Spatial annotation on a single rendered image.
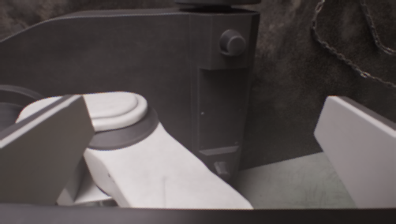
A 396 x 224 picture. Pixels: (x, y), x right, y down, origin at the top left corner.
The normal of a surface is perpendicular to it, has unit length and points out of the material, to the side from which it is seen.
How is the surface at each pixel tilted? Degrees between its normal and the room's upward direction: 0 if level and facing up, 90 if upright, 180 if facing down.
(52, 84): 0
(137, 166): 90
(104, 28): 0
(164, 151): 90
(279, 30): 0
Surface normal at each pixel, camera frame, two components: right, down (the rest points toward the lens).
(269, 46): 0.18, 0.51
